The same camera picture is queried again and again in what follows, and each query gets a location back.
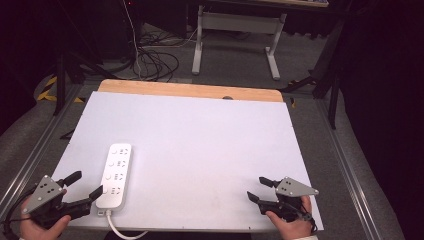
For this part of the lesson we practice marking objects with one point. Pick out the dark curtain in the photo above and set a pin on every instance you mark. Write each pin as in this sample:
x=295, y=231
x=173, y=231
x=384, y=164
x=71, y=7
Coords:
x=386, y=100

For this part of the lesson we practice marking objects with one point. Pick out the yellow black floor tape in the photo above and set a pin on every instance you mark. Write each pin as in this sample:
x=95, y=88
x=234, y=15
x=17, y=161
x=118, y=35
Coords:
x=48, y=91

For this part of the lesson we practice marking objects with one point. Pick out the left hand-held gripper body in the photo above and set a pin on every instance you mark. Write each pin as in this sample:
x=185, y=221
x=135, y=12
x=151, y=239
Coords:
x=41, y=195

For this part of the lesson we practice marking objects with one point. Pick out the white metal desk frame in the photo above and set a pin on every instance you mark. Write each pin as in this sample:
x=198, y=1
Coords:
x=238, y=23

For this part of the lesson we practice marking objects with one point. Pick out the white power strip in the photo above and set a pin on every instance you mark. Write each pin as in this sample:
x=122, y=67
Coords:
x=115, y=176

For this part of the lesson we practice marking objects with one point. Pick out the wooden desk top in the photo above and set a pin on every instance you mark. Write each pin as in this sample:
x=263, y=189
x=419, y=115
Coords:
x=300, y=3

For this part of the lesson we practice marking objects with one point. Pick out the aluminium rail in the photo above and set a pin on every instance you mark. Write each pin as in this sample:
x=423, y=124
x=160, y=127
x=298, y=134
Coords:
x=33, y=156
x=350, y=173

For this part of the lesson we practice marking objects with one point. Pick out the person's right hand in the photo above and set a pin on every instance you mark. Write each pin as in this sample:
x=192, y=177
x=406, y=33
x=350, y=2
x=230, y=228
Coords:
x=296, y=229

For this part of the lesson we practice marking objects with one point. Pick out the black metal stand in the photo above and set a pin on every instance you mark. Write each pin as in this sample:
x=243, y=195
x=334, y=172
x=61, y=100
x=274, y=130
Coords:
x=60, y=83
x=333, y=83

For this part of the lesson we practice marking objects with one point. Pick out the person's left hand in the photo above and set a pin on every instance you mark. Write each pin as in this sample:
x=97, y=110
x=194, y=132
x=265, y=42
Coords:
x=35, y=231

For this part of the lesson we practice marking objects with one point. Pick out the white board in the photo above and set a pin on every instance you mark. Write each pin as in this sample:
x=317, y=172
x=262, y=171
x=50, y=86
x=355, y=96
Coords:
x=200, y=150

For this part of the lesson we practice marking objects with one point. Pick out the wooden table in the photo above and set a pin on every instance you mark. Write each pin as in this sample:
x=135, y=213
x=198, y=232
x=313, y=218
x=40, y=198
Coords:
x=166, y=88

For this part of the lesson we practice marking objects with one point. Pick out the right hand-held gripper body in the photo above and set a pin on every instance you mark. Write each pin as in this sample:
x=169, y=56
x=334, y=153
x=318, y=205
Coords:
x=293, y=189

